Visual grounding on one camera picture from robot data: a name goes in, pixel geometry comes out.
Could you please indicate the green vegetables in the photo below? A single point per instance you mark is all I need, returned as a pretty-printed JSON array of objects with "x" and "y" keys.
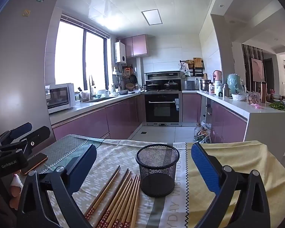
[{"x": 277, "y": 106}]

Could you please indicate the white microwave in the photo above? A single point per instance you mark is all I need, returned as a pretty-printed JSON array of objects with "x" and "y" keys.
[{"x": 58, "y": 97}]

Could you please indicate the grey box appliance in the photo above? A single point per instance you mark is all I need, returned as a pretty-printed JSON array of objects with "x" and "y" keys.
[{"x": 189, "y": 85}]

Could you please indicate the striped wall panel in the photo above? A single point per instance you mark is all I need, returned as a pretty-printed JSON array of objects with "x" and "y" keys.
[{"x": 246, "y": 64}]

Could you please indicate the glass oil jug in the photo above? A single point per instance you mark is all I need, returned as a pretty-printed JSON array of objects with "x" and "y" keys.
[{"x": 198, "y": 128}]

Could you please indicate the steel mixing bowl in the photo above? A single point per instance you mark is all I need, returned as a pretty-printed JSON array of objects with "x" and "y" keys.
[{"x": 123, "y": 92}]

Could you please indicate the stainless range hood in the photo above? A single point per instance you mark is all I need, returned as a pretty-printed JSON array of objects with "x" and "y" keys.
[{"x": 163, "y": 76}]

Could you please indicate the pink wall cabinet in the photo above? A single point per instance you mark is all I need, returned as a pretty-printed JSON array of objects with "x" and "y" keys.
[{"x": 137, "y": 45}]

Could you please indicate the black pot with glass lid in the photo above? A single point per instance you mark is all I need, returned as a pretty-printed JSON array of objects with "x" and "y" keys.
[
  {"x": 152, "y": 86},
  {"x": 171, "y": 85}
]

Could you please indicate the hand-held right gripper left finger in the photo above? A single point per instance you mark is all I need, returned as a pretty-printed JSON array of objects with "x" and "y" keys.
[{"x": 85, "y": 166}]

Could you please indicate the kitchen window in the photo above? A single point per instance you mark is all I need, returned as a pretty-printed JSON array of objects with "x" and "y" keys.
[{"x": 68, "y": 52}]

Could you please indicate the round bamboo basket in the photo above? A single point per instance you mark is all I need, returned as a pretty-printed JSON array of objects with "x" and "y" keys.
[{"x": 130, "y": 86}]

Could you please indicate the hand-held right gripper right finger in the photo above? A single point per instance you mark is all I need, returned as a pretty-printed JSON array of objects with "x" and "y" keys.
[{"x": 204, "y": 168}]

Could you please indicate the pink kettle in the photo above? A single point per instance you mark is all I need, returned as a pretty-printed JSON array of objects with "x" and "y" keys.
[{"x": 217, "y": 76}]

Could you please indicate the pile of wooden chopsticks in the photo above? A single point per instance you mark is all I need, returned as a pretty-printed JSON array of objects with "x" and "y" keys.
[{"x": 123, "y": 194}]

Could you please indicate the white water heater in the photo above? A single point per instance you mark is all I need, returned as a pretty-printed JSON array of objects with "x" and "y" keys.
[{"x": 120, "y": 52}]

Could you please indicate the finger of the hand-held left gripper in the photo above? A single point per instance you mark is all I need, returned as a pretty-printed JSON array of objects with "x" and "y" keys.
[
  {"x": 21, "y": 128},
  {"x": 38, "y": 134}
]

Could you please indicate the brown tumbler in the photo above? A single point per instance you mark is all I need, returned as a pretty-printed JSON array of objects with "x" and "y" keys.
[{"x": 263, "y": 92}]

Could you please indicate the wall utensil holder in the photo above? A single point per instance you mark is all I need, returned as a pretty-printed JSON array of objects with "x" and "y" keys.
[{"x": 121, "y": 71}]

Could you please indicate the steel stockpot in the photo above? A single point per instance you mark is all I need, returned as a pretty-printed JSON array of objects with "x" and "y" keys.
[{"x": 205, "y": 85}]

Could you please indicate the ceiling light panel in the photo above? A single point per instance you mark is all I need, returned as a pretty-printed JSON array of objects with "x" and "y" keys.
[{"x": 152, "y": 17}]

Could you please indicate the mint appliance under plastic bag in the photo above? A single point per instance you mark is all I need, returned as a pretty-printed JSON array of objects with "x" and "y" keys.
[{"x": 235, "y": 83}]

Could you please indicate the plastic bag of greens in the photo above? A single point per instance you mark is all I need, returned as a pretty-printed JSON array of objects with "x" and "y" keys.
[{"x": 203, "y": 136}]

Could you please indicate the wooden cutting board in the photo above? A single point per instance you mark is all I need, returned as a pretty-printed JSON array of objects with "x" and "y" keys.
[{"x": 197, "y": 63}]

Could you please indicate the black wall rack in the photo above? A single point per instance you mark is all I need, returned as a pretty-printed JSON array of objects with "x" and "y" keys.
[{"x": 197, "y": 71}]

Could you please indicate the pink wall picture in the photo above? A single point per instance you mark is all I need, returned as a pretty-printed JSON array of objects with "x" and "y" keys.
[{"x": 257, "y": 70}]

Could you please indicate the black built-in oven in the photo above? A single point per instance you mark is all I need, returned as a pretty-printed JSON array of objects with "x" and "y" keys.
[{"x": 162, "y": 109}]

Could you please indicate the steel thermos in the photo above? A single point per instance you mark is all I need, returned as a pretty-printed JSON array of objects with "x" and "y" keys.
[{"x": 225, "y": 90}]

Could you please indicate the pink kitchen base cabinets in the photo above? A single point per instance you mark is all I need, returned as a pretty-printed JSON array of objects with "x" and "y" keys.
[
  {"x": 123, "y": 116},
  {"x": 228, "y": 123}
]

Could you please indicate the black smartphone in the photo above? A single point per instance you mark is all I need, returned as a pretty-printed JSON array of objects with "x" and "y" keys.
[{"x": 35, "y": 162}]

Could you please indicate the patchwork printed tablecloth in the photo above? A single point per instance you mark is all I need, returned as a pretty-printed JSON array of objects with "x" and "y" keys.
[{"x": 123, "y": 152}]

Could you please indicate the black mesh cup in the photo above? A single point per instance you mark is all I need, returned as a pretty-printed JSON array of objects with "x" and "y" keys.
[{"x": 156, "y": 178}]

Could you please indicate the steel kitchen faucet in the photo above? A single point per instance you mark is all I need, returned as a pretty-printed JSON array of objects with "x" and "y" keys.
[{"x": 91, "y": 85}]

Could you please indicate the grey refrigerator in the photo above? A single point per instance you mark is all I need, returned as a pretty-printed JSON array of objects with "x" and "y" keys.
[{"x": 19, "y": 76}]

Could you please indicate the hanging black pan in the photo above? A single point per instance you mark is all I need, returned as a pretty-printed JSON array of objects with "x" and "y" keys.
[{"x": 133, "y": 78}]

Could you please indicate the kitchen sink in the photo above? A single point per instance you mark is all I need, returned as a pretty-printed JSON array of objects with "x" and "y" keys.
[{"x": 102, "y": 98}]

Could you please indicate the white canister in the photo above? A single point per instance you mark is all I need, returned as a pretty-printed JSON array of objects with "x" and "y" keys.
[{"x": 218, "y": 89}]

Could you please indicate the person's left hand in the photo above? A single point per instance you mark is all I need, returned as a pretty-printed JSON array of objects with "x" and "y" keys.
[{"x": 15, "y": 191}]

